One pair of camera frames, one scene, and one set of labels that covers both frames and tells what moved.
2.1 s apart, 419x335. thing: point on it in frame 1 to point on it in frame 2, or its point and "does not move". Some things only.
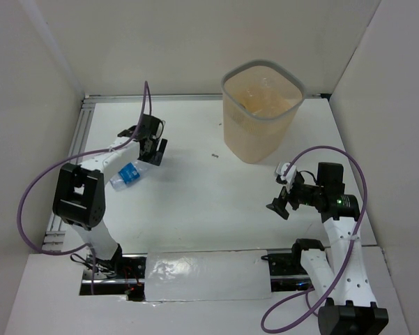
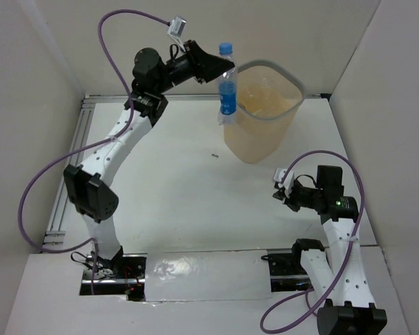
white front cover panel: [200, 276] does not move
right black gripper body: [306, 195] does not move
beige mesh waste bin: [260, 100] does not move
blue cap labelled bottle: [132, 171] to [227, 85]
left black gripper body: [152, 148] to [195, 61]
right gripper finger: [278, 206] to [294, 206]
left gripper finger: [148, 153] to [207, 66]
